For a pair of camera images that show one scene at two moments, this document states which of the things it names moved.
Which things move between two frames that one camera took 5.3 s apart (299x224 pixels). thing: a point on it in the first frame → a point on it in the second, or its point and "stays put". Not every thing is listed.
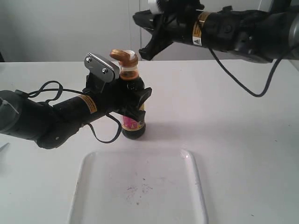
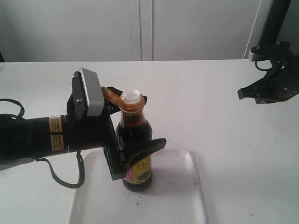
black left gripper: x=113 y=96 → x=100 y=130
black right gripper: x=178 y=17 → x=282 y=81
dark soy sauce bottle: x=133 y=121 → x=134 y=135
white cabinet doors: x=67 y=31 stays put
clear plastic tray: x=145 y=186 stays put
